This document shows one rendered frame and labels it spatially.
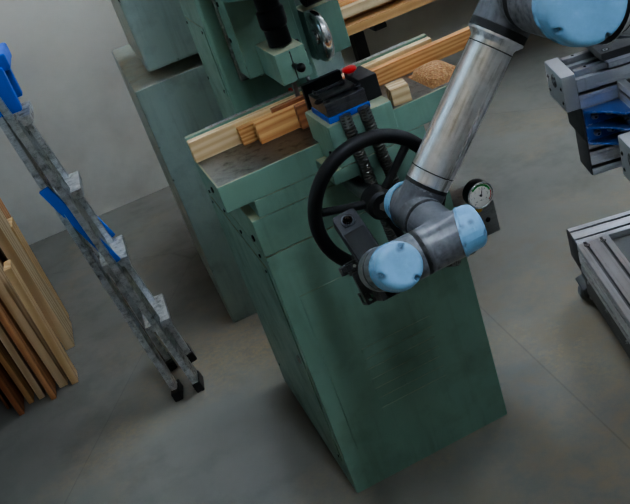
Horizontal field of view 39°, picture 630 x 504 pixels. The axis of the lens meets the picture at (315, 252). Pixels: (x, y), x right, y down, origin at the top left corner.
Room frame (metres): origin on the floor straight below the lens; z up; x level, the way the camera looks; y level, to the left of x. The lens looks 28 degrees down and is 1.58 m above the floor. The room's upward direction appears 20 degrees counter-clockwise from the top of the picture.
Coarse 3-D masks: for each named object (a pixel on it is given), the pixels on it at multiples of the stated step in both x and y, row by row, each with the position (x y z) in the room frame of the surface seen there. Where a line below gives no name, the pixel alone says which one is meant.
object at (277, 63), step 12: (264, 48) 1.89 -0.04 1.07; (276, 48) 1.86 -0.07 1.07; (288, 48) 1.83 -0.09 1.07; (300, 48) 1.82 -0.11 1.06; (264, 60) 1.90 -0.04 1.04; (276, 60) 1.81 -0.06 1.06; (288, 60) 1.82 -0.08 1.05; (300, 60) 1.82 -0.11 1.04; (264, 72) 1.94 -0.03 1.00; (276, 72) 1.83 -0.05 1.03; (288, 72) 1.82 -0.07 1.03; (312, 72) 1.83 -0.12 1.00; (288, 84) 1.82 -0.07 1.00
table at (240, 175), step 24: (384, 96) 1.83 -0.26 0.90; (432, 96) 1.75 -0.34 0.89; (408, 120) 1.74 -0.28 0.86; (240, 144) 1.85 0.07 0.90; (264, 144) 1.80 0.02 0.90; (288, 144) 1.75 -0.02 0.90; (312, 144) 1.70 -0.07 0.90; (216, 168) 1.76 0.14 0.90; (240, 168) 1.71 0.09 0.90; (264, 168) 1.68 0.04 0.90; (288, 168) 1.68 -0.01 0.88; (312, 168) 1.69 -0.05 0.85; (216, 192) 1.69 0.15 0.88; (240, 192) 1.66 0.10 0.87; (264, 192) 1.67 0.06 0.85
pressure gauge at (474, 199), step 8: (472, 184) 1.70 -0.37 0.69; (480, 184) 1.70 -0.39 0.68; (488, 184) 1.70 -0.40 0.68; (464, 192) 1.71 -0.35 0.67; (472, 192) 1.69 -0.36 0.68; (480, 192) 1.70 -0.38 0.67; (488, 192) 1.70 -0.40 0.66; (464, 200) 1.71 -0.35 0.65; (472, 200) 1.69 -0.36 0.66; (480, 200) 1.70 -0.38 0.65; (488, 200) 1.70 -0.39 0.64; (480, 208) 1.69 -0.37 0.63
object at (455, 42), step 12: (456, 36) 1.94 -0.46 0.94; (468, 36) 1.94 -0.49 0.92; (420, 48) 1.93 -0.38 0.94; (432, 48) 1.92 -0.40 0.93; (444, 48) 1.93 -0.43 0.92; (456, 48) 1.94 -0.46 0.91; (396, 60) 1.91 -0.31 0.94; (408, 60) 1.91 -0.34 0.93; (420, 60) 1.92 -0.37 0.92; (432, 60) 1.92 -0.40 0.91; (384, 72) 1.90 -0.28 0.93; (396, 72) 1.90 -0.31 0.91; (408, 72) 1.91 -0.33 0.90; (252, 120) 1.85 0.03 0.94; (240, 132) 1.83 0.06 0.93; (252, 132) 1.83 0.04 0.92
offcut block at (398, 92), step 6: (390, 84) 1.78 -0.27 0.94; (396, 84) 1.77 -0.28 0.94; (402, 84) 1.76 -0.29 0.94; (390, 90) 1.75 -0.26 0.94; (396, 90) 1.75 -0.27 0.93; (402, 90) 1.75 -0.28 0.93; (408, 90) 1.75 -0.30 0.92; (390, 96) 1.76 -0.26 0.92; (396, 96) 1.75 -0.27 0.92; (402, 96) 1.75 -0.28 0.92; (408, 96) 1.75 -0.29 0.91; (396, 102) 1.75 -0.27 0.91; (402, 102) 1.75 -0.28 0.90
